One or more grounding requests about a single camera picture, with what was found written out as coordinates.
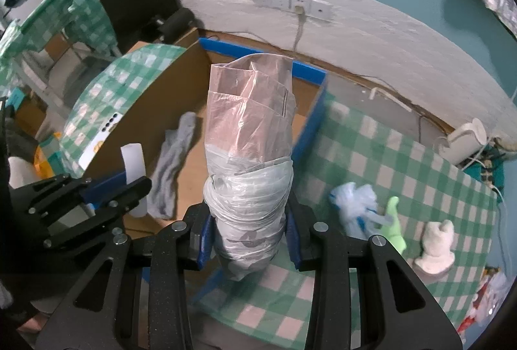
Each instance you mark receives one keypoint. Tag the wall socket strip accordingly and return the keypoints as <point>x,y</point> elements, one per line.
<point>317,9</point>

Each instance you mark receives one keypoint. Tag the light green cloth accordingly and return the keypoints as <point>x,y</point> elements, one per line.
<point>392,231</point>

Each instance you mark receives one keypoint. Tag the grey knitted sock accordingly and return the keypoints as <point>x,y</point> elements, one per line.
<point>161,200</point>

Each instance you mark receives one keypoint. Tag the teal basket with cables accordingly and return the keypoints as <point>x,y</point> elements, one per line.
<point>487,166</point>

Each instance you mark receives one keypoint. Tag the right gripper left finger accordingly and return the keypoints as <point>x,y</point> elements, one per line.
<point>200,239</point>

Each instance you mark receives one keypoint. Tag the white terry towel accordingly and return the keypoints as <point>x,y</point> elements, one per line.
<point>437,256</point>

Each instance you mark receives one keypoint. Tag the trash bags pile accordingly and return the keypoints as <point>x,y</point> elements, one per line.
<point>493,289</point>

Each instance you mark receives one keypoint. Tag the green checkered tablecloth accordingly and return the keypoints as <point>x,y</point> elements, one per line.
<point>274,304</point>

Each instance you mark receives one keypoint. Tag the clear plastic bag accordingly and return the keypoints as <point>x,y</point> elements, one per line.
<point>248,147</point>

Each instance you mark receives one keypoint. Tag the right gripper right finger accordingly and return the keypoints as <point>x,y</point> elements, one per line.
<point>302,248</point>

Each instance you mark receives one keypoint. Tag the snack package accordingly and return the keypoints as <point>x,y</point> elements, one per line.
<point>48,157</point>

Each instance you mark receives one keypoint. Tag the white blue plastic bag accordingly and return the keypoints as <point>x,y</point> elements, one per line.
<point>357,208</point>

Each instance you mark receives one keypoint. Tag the white electric kettle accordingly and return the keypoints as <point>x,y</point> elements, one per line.
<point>464,141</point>

